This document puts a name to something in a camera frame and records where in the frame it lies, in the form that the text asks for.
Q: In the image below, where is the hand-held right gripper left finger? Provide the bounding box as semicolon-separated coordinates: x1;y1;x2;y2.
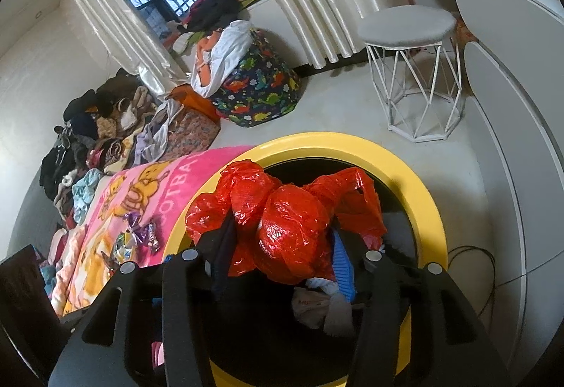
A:
48;211;241;387

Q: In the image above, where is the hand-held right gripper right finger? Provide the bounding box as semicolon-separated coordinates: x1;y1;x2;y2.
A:
330;231;514;387

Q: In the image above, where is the red plastic bag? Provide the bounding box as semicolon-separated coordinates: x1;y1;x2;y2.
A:
185;160;388;284

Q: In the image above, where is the purple foil wrapper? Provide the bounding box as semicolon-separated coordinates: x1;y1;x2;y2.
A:
123;213;153;245

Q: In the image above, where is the black bin with yellow rim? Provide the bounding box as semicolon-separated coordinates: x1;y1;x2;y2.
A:
163;131;448;387

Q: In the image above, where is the colourful snack packet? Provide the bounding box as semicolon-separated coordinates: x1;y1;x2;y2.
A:
110;233;138;265

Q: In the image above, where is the pale pink fleece cloth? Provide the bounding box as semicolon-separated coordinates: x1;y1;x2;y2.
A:
50;228;85;314

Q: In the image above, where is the pink printed blanket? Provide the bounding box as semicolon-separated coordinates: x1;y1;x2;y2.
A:
62;145;256;317

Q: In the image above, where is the light blue cloth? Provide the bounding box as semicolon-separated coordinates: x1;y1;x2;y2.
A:
70;169;105;223

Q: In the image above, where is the floral patterned bag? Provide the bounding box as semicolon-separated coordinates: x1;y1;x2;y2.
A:
165;111;222;163

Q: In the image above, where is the dinosaur print bag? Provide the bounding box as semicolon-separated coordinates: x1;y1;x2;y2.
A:
211;28;303;128

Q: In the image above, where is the pile of clothes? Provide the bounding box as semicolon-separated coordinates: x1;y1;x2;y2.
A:
39;76;221;233

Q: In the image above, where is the white and orange cloth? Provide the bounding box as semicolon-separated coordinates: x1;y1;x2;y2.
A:
190;20;255;99

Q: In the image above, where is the white dressing table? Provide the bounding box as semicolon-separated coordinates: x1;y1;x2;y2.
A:
454;0;564;326

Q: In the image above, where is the clothes heap on windowsill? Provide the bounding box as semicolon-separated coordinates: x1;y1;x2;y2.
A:
163;0;271;55

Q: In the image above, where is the narrow cream curtain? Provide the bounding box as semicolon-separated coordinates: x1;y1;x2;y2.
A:
59;0;190;90

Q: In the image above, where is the black floor cable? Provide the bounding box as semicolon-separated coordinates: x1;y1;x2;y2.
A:
447;246;499;326

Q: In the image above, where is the grey stool with wire legs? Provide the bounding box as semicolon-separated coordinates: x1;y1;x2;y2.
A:
358;6;468;144

